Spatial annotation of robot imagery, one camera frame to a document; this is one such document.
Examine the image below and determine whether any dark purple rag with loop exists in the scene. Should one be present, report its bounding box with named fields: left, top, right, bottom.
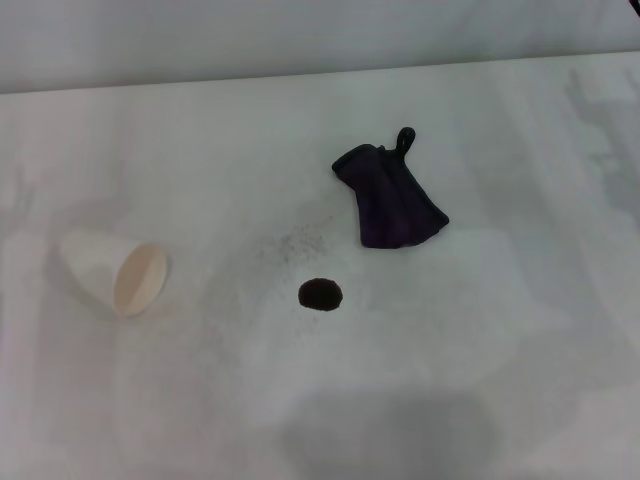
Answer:
left=331, top=126, right=450, bottom=250

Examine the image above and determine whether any white paper cup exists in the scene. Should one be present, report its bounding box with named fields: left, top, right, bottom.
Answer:
left=57, top=228, right=172, bottom=320

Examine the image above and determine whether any black water stain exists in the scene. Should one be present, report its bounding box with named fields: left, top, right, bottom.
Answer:
left=297, top=277, right=345, bottom=312

